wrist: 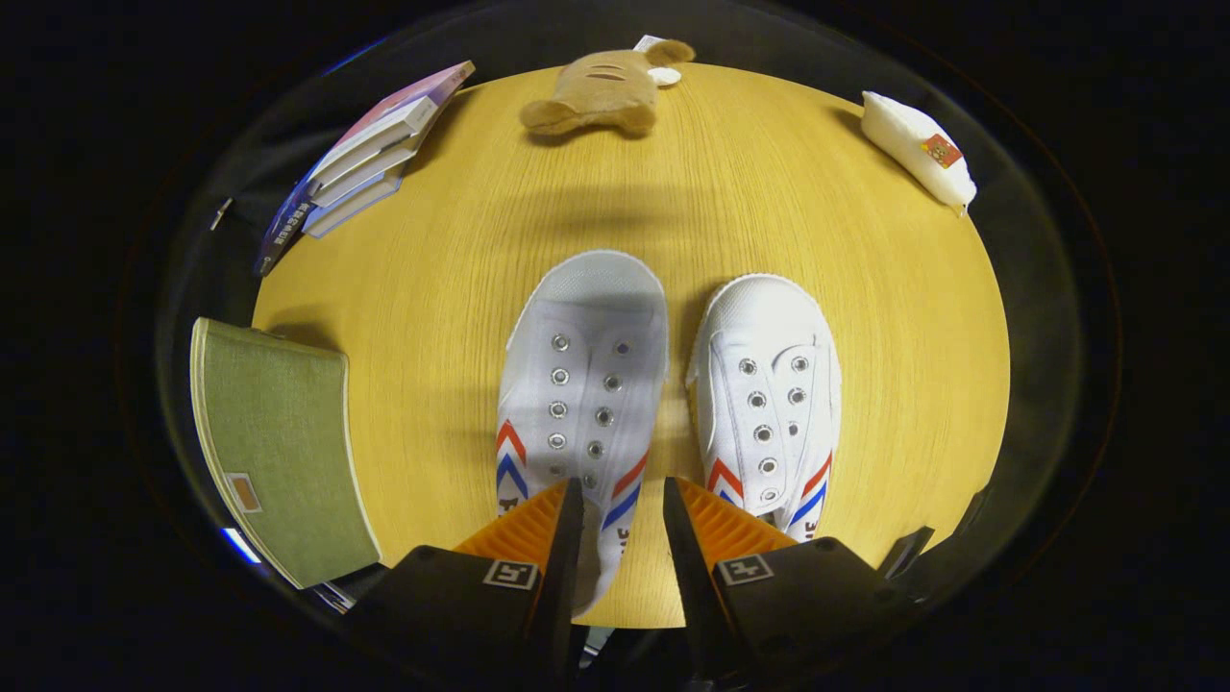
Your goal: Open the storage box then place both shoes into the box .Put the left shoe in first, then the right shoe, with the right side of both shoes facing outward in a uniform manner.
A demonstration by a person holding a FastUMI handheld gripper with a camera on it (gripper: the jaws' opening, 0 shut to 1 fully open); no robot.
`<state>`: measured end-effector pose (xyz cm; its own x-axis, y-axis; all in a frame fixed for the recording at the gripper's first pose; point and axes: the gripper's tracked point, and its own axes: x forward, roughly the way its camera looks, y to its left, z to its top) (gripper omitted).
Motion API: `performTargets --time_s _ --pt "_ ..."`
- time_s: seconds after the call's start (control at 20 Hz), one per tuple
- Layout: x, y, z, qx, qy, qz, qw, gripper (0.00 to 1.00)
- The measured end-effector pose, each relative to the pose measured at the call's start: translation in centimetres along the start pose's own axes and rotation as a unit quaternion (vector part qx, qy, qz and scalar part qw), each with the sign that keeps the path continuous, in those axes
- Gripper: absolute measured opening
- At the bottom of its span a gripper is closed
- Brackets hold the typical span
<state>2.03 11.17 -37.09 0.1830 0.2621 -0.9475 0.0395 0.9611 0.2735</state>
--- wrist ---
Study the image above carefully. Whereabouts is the grey cover book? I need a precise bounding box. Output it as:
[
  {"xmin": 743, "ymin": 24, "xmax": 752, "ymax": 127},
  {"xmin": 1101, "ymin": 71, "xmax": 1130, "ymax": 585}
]
[{"xmin": 309, "ymin": 135, "xmax": 424, "ymax": 208}]

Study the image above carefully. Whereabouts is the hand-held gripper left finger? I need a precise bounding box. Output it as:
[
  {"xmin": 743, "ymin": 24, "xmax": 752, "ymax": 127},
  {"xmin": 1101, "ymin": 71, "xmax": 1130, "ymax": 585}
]
[{"xmin": 351, "ymin": 478, "xmax": 585, "ymax": 688}]

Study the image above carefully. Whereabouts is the brown plush toy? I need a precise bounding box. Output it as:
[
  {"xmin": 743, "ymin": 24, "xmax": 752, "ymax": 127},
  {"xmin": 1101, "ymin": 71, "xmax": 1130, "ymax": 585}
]
[{"xmin": 519, "ymin": 37, "xmax": 697, "ymax": 137}]

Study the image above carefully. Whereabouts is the pale blue book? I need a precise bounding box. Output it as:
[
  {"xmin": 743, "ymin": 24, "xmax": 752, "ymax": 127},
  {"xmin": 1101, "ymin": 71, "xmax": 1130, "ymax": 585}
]
[{"xmin": 303, "ymin": 168, "xmax": 405, "ymax": 239}]

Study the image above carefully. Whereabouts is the white canvas shoe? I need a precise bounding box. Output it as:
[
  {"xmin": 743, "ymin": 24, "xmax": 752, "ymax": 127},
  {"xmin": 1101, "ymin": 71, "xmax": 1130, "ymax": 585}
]
[
  {"xmin": 685, "ymin": 274, "xmax": 844, "ymax": 544},
  {"xmin": 495, "ymin": 250, "xmax": 671, "ymax": 618}
]

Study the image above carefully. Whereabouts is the green fabric storage box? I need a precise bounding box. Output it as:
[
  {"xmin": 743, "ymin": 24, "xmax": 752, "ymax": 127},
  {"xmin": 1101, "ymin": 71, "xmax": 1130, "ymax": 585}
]
[{"xmin": 189, "ymin": 317, "xmax": 382, "ymax": 590}]

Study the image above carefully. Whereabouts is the dark blue book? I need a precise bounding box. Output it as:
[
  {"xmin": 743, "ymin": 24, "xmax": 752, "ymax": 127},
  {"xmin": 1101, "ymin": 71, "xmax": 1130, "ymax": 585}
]
[{"xmin": 254, "ymin": 187, "xmax": 318, "ymax": 278}]

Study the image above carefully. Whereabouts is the white pouch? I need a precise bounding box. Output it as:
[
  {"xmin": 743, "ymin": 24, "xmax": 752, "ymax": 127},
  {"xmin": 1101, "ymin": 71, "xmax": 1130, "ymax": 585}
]
[{"xmin": 860, "ymin": 90, "xmax": 978, "ymax": 216}]

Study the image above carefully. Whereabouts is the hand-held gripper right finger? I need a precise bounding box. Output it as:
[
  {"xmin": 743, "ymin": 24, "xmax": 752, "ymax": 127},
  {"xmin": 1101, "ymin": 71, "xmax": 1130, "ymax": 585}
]
[{"xmin": 663, "ymin": 477, "xmax": 923, "ymax": 683}]

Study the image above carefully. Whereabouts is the pink cover book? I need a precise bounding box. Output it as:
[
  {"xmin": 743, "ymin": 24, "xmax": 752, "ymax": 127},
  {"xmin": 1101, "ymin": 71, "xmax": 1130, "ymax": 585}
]
[{"xmin": 332, "ymin": 61, "xmax": 477, "ymax": 184}]

